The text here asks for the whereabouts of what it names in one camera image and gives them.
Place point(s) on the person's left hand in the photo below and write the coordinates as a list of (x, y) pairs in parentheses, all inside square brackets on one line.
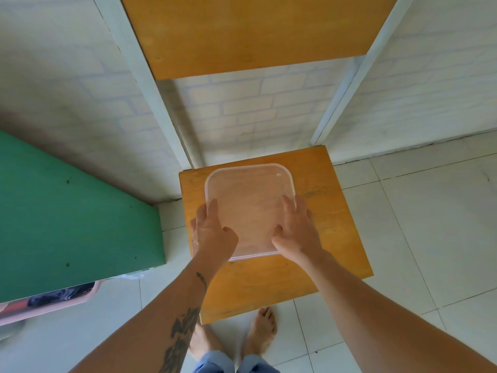
[(212, 240)]

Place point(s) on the person's right hand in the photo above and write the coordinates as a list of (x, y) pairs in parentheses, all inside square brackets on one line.
[(297, 238)]

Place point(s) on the person's left middle finger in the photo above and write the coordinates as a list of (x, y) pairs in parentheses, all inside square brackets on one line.
[(200, 215)]

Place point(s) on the person's left thumb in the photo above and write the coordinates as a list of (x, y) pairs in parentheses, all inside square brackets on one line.
[(232, 237)]

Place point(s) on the person's right thumb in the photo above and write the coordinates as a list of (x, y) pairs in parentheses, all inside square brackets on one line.
[(277, 235)]

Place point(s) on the person's right middle finger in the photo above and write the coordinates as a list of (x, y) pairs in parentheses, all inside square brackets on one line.
[(301, 209)]

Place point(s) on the clear square plastic container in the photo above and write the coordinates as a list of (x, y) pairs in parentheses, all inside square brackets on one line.
[(248, 198)]

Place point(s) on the person's left forearm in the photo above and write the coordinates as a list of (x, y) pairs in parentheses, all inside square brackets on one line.
[(155, 326)]

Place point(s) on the person's right forearm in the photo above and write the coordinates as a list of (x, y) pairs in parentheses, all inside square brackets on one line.
[(380, 322)]

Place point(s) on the person's right foot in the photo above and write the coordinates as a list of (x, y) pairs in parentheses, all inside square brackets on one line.
[(260, 332)]

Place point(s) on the person's foot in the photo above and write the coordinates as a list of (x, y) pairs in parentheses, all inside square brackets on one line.
[(260, 332), (204, 341)]

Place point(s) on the person's left foot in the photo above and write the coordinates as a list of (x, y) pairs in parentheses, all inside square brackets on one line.
[(204, 341)]

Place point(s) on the blue jeans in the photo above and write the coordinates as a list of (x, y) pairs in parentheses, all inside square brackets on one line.
[(219, 364)]

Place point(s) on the green table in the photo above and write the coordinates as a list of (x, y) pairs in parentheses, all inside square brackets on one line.
[(70, 221)]

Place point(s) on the dark patterned cloth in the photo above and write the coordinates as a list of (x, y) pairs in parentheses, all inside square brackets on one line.
[(62, 295)]

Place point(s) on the pink plastic basin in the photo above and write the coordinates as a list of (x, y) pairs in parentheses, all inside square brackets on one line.
[(23, 312)]

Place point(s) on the wooden chair white metal frame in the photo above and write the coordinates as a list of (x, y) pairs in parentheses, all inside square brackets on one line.
[(271, 285)]

